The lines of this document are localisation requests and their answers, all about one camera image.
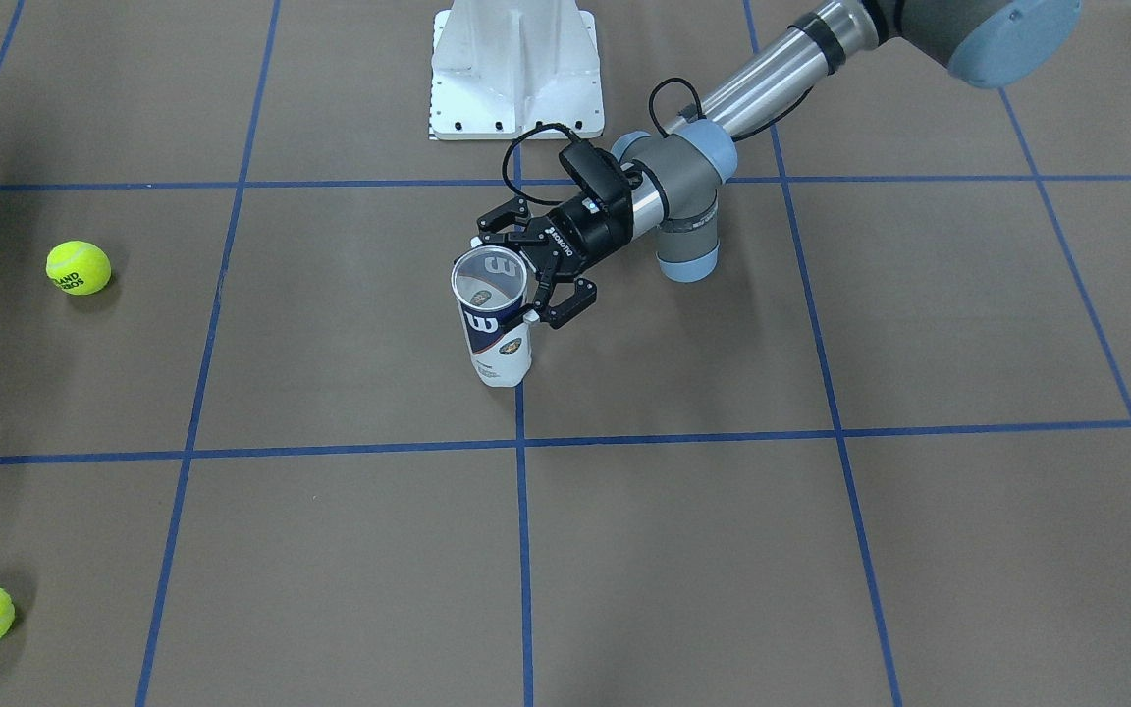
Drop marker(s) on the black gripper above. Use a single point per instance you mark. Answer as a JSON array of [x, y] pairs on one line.
[[587, 225]]

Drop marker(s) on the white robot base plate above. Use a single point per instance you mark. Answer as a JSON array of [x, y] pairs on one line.
[[501, 68]]

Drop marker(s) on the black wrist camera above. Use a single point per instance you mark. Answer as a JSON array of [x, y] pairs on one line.
[[597, 173]]

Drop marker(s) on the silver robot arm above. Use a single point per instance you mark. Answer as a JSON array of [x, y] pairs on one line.
[[667, 183]]

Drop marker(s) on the yellow tennis ball Roland Garros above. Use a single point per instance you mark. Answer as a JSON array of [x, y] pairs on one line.
[[78, 268]]

